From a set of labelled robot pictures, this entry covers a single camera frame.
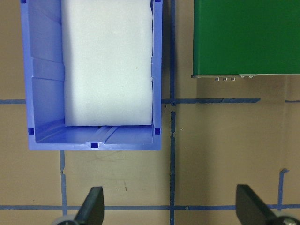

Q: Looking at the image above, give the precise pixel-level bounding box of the white foam pad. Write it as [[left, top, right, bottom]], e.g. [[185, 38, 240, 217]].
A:
[[60, 0, 154, 127]]

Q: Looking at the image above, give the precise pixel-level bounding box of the blue plastic storage bin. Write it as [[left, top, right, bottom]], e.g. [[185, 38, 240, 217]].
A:
[[20, 0, 164, 151]]

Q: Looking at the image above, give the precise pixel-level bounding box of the green conveyor belt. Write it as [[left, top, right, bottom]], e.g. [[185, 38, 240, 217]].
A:
[[191, 0, 300, 82]]

